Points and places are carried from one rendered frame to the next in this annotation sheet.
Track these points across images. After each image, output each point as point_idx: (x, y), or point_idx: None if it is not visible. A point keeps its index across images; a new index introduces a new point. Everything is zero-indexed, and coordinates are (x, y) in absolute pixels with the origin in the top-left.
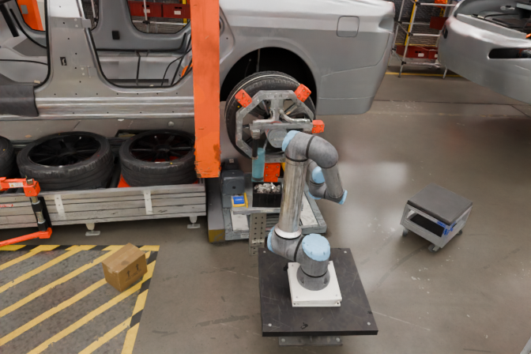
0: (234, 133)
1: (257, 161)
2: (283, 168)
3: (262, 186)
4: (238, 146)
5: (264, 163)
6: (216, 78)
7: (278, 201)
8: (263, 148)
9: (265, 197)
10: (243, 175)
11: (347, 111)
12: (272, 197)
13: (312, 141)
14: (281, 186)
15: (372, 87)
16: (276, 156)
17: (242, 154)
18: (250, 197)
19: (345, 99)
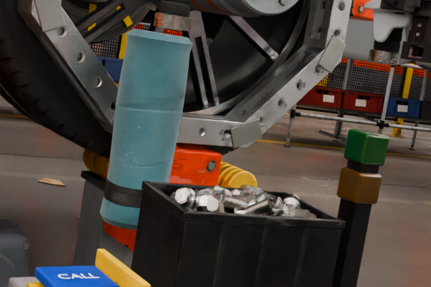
0: None
1: (160, 85)
2: (226, 184)
3: (219, 194)
4: (40, 22)
5: (183, 106)
6: None
7: (317, 276)
8: (176, 35)
9: (254, 243)
10: (25, 234)
11: (363, 46)
12: (288, 243)
13: None
14: (308, 202)
15: None
16: (202, 117)
17: (41, 102)
18: None
19: None
